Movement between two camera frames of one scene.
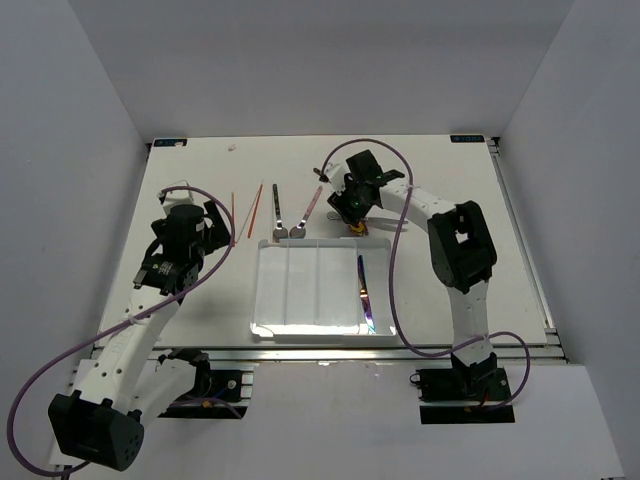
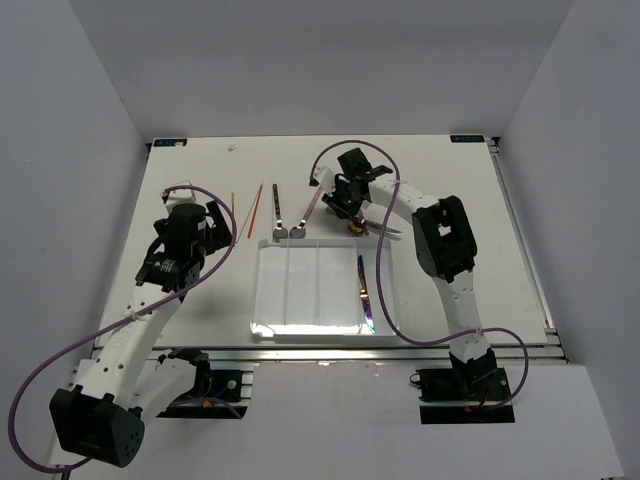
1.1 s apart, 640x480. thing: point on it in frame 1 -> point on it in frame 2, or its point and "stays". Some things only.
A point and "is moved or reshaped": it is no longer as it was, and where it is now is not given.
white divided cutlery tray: [310, 288] stays
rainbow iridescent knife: [364, 297] stays
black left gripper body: [215, 236] stays
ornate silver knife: [384, 223] is moved or reshaped
